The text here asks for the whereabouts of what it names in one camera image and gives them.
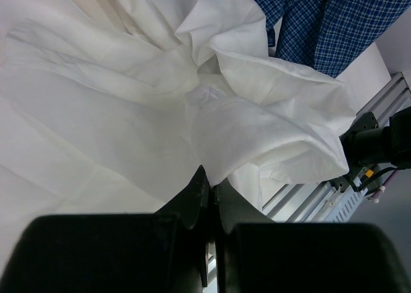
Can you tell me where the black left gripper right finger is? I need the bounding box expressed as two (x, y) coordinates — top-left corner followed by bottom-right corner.
(213, 181), (410, 292)

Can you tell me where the blue checkered shirt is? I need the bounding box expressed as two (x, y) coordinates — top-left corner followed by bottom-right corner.
(254, 0), (410, 78)

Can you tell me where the aluminium mounting rail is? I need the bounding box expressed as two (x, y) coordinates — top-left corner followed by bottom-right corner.
(263, 73), (410, 222)

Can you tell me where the slotted cable duct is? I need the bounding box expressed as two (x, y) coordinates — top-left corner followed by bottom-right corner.
(325, 189), (366, 223)

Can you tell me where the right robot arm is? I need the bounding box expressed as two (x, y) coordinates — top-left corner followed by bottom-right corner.
(341, 107), (410, 170)

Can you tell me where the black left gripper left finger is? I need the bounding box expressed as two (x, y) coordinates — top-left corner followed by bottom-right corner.
(1, 168), (209, 292)

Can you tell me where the white shirt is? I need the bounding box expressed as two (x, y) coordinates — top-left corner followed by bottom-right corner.
(0, 0), (358, 215)

